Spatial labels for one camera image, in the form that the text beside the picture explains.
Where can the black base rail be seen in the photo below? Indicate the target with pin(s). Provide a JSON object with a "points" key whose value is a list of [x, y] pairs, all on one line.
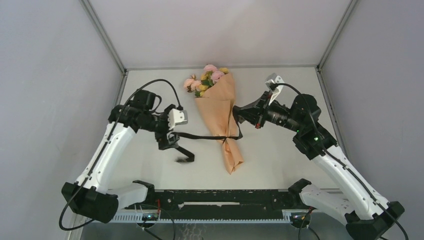
{"points": [[222, 203]]}

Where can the two-sided peach green wrapping paper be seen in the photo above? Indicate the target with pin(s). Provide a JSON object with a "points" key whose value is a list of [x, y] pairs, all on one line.
{"points": [[215, 105]]}

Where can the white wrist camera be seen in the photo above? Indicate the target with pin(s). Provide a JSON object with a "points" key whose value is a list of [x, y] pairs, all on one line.
{"points": [[177, 117], [273, 82]]}

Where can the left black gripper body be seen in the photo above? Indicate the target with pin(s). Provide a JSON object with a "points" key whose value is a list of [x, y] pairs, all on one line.
{"points": [[159, 125]]}

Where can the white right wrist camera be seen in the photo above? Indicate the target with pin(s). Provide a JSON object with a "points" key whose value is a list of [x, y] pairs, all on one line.
{"points": [[273, 82]]}

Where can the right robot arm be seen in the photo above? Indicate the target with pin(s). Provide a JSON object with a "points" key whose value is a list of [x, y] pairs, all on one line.
{"points": [[364, 212]]}

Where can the white slotted cable duct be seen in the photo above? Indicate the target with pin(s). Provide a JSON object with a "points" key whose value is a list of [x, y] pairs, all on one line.
{"points": [[132, 217]]}

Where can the pink fake flower stem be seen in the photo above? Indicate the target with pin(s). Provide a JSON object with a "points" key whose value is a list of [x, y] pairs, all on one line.
{"points": [[205, 76]]}

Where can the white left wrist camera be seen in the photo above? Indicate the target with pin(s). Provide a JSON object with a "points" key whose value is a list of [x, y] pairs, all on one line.
{"points": [[177, 117]]}

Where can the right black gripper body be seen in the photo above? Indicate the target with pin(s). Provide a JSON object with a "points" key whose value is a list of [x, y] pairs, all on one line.
{"points": [[274, 113]]}

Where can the yellow fake flower stem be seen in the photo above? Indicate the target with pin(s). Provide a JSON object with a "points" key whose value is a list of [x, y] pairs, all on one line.
{"points": [[208, 81]]}

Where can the black ribbon with gold text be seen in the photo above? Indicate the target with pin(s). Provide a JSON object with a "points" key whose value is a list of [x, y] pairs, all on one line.
{"points": [[190, 157]]}

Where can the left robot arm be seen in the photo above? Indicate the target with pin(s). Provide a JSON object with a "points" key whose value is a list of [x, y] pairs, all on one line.
{"points": [[90, 195]]}

